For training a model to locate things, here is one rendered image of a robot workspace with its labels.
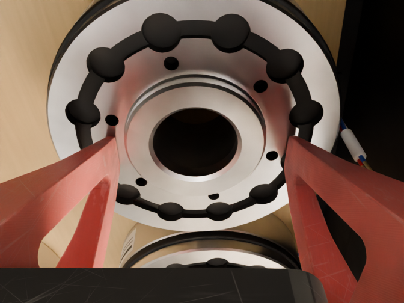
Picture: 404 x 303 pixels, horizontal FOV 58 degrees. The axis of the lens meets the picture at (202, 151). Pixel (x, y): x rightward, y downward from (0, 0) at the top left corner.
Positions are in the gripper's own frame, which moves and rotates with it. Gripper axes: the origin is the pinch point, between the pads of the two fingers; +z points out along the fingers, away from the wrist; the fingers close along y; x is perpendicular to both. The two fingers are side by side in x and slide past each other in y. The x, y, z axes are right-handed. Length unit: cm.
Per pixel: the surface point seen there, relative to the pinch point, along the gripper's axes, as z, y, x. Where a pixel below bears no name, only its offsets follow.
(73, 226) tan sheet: 4.2, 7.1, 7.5
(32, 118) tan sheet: 3.9, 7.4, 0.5
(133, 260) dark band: 1.7, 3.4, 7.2
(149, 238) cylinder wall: 2.4, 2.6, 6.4
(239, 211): 1.0, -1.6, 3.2
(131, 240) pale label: 3.3, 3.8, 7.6
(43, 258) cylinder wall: 3.4, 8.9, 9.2
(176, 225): 1.0, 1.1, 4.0
